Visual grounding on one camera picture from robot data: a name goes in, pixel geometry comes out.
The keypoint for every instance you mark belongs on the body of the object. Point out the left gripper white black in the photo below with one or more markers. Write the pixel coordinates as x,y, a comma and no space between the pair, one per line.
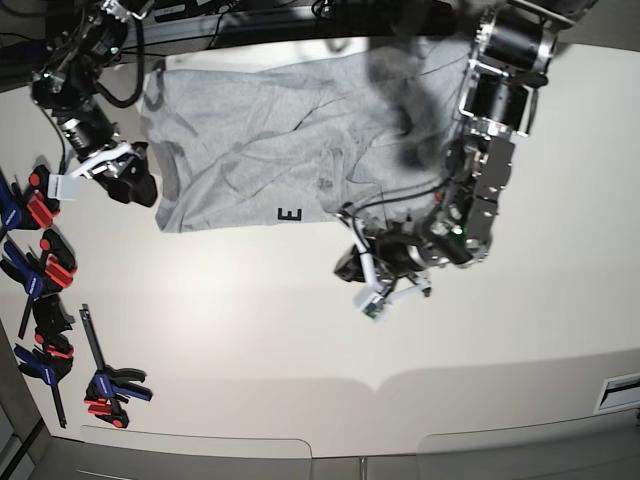
391,263

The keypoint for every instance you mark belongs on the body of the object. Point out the white slotted wall plate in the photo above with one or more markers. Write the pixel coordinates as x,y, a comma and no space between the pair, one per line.
618,393

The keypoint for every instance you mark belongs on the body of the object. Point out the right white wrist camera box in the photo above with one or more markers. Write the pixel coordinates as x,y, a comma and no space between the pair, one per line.
63,187

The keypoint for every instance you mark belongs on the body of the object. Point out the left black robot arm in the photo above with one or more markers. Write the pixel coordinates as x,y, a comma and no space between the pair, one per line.
513,46

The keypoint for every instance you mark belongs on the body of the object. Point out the blue red bar clamp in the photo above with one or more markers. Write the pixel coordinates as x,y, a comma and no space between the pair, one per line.
51,359
41,277
110,388
28,209

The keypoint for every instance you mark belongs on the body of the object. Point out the grey T-shirt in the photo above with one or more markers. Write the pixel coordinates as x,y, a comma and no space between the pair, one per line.
298,142

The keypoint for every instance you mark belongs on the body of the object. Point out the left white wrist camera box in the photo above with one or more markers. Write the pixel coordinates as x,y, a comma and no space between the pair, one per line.
371,303

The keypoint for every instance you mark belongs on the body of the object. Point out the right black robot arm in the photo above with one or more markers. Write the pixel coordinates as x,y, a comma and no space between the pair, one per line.
66,86

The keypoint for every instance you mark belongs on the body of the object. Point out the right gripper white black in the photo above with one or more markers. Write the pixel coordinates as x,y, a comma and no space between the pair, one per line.
140,186

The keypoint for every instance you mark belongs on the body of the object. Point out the top blue red bar clamp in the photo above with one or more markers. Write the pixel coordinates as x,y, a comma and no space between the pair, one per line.
28,209

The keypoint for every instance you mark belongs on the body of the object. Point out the right blue red bar clamp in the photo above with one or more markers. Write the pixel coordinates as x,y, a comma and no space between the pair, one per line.
110,388

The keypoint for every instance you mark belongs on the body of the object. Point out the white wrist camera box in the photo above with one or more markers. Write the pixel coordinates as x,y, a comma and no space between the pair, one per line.
63,187
371,303

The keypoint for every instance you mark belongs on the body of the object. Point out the aluminium extrusion rail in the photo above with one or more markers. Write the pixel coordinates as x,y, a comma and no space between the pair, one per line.
207,26

